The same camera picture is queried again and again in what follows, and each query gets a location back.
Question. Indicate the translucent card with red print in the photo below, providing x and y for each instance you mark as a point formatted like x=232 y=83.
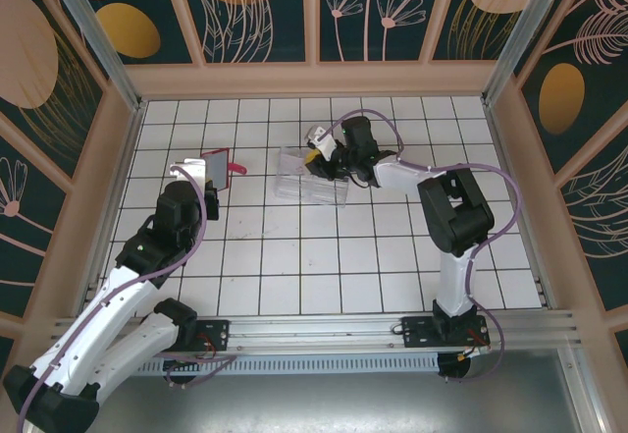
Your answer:
x=295 y=165

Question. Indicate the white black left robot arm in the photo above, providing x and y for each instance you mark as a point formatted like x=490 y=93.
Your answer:
x=83 y=335

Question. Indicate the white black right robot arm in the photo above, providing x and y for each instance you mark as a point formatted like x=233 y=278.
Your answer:
x=456 y=286

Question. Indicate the clear plastic tray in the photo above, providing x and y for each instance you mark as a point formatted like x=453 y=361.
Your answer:
x=324 y=197

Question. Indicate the grey metal front panel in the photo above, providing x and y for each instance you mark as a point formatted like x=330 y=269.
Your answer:
x=314 y=403

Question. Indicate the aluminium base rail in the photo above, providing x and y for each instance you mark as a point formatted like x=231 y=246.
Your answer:
x=314 y=335

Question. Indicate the aluminium frame post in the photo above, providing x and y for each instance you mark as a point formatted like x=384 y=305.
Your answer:
x=101 y=45
x=522 y=35

